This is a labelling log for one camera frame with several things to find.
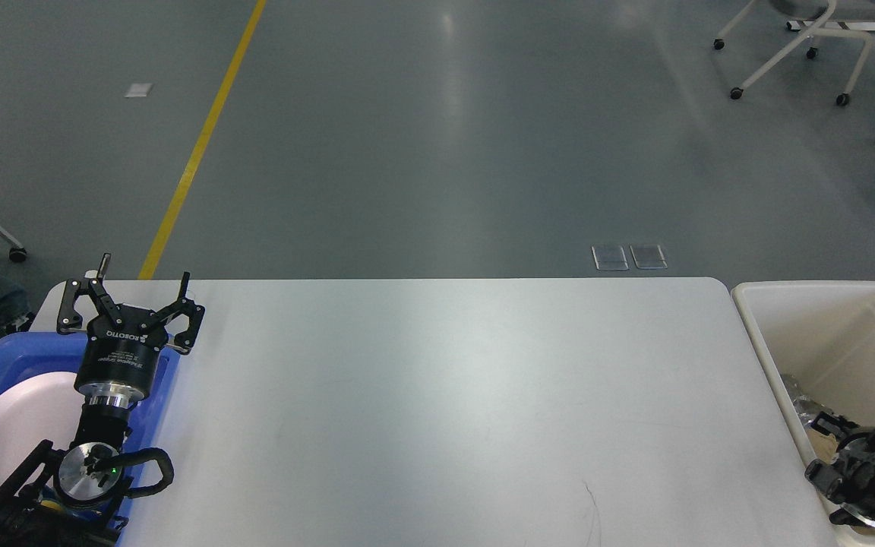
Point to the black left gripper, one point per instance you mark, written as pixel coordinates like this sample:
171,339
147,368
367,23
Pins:
120,357

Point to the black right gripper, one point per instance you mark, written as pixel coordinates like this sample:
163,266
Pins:
850,480

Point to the pink plate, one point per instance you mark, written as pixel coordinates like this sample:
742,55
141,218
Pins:
45,407

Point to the dark brown paper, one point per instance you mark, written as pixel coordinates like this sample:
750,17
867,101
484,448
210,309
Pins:
825,446

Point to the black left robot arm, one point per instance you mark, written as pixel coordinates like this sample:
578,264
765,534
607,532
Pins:
72,494

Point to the clear plastic wrap in bin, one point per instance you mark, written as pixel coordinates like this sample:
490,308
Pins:
793,387

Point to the beige plastic bin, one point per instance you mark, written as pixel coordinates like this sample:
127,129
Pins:
821,332

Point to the blue plastic tray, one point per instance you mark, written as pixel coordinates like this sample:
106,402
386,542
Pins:
24,356

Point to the white rolling chair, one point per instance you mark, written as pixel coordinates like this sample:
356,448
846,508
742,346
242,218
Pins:
818,20

